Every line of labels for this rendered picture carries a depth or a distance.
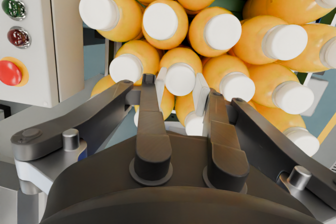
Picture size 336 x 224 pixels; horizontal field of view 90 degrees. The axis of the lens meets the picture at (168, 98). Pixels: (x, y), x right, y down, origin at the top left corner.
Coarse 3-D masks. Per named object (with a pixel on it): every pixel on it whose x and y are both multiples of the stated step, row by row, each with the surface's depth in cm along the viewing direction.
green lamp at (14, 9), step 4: (4, 0) 20; (8, 0) 20; (12, 0) 20; (16, 0) 21; (4, 4) 20; (8, 4) 20; (12, 4) 20; (16, 4) 20; (20, 4) 21; (4, 8) 20; (8, 8) 20; (12, 8) 20; (16, 8) 20; (20, 8) 21; (4, 12) 21; (8, 12) 20; (12, 12) 20; (16, 12) 21; (20, 12) 21; (12, 16) 21; (16, 16) 21
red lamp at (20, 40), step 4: (8, 32) 21; (12, 32) 21; (16, 32) 21; (20, 32) 22; (8, 36) 21; (12, 36) 21; (16, 36) 21; (20, 36) 22; (24, 36) 22; (8, 40) 22; (12, 40) 22; (16, 40) 22; (20, 40) 22; (24, 40) 22; (12, 44) 22; (16, 44) 22; (20, 44) 22; (24, 44) 22
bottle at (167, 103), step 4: (156, 76) 33; (164, 88) 29; (164, 92) 28; (168, 92) 29; (164, 96) 27; (168, 96) 28; (172, 96) 29; (164, 100) 27; (168, 100) 28; (172, 100) 29; (160, 104) 26; (164, 104) 27; (168, 104) 27; (172, 104) 29; (136, 108) 27; (160, 108) 25; (164, 108) 27; (168, 108) 27; (172, 108) 29; (164, 112) 27; (168, 112) 28; (164, 116) 27
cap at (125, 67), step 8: (120, 56) 21; (128, 56) 21; (112, 64) 21; (120, 64) 21; (128, 64) 21; (136, 64) 21; (112, 72) 22; (120, 72) 22; (128, 72) 22; (136, 72) 21; (136, 80) 23
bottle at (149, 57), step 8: (136, 40) 27; (144, 40) 29; (120, 48) 25; (128, 48) 24; (136, 48) 24; (144, 48) 25; (152, 48) 27; (136, 56) 23; (144, 56) 24; (152, 56) 26; (160, 56) 31; (144, 64) 24; (152, 64) 26; (144, 72) 25; (152, 72) 26
